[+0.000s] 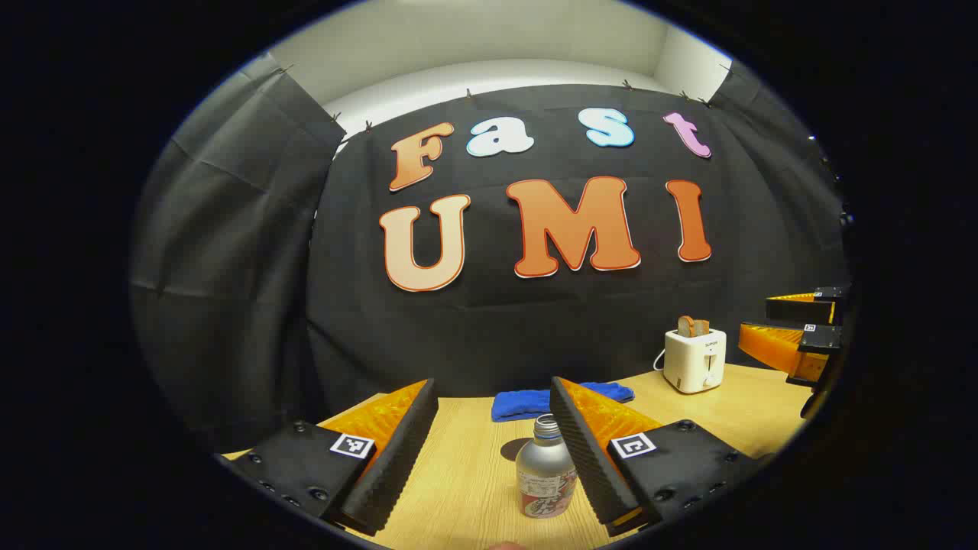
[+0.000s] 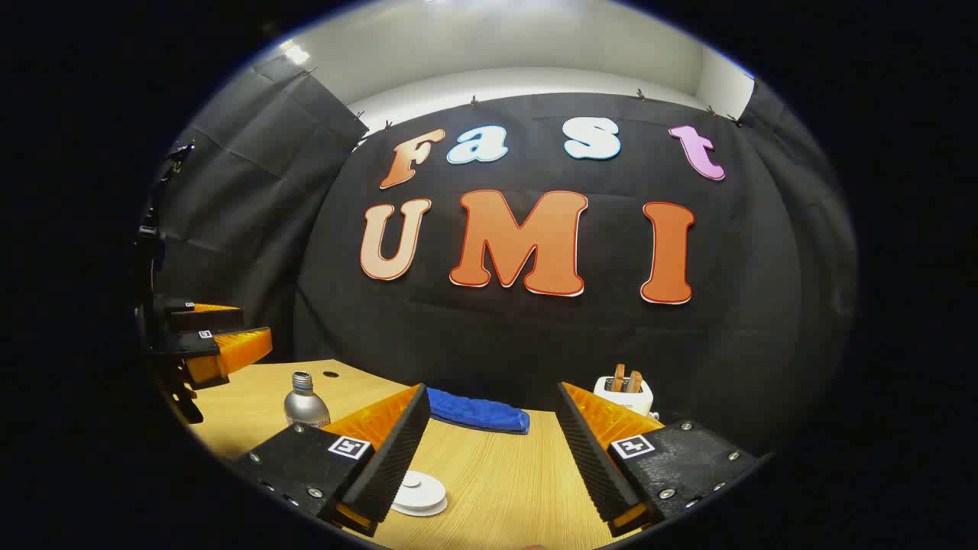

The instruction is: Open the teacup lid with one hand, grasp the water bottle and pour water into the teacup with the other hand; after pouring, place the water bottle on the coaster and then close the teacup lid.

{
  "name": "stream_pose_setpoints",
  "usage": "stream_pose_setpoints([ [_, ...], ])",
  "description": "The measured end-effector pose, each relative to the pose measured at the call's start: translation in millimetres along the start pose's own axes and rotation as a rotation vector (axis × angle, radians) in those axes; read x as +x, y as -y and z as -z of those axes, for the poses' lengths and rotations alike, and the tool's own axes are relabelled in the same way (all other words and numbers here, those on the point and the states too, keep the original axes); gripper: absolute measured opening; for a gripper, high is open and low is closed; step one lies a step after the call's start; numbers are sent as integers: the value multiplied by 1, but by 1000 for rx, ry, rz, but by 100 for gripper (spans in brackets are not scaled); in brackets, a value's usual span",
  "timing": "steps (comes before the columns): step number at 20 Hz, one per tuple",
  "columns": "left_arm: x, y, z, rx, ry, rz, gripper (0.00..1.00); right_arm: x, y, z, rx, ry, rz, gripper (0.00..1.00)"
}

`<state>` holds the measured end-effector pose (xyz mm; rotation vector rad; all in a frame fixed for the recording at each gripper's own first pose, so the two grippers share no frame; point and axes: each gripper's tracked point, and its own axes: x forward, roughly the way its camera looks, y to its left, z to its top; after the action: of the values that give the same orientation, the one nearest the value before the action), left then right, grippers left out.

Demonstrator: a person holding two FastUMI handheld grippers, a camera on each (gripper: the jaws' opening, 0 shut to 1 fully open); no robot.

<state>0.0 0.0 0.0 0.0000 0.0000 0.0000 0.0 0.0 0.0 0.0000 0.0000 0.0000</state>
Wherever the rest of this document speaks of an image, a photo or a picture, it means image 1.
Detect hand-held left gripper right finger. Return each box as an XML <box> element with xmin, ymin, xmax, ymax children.
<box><xmin>549</xmin><ymin>376</ymin><xmax>765</xmax><ymax>537</ymax></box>

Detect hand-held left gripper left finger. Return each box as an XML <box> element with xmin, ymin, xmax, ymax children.
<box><xmin>222</xmin><ymin>378</ymin><xmax>440</xmax><ymax>537</ymax></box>

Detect silver water bottle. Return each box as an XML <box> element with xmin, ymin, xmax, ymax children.
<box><xmin>516</xmin><ymin>413</ymin><xmax>579</xmax><ymax>519</ymax></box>

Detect cream white toaster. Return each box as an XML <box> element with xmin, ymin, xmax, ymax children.
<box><xmin>662</xmin><ymin>328</ymin><xmax>727</xmax><ymax>395</ymax></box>

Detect blue towel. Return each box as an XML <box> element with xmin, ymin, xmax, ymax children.
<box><xmin>491</xmin><ymin>382</ymin><xmax>635</xmax><ymax>422</ymax></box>

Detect plain black side cloth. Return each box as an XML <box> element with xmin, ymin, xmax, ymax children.
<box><xmin>707</xmin><ymin>65</ymin><xmax>853</xmax><ymax>306</ymax></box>
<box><xmin>128</xmin><ymin>52</ymin><xmax>346</xmax><ymax>455</ymax></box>

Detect black backdrop cloth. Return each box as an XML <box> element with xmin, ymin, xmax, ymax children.
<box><xmin>306</xmin><ymin>84</ymin><xmax>849</xmax><ymax>400</ymax></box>

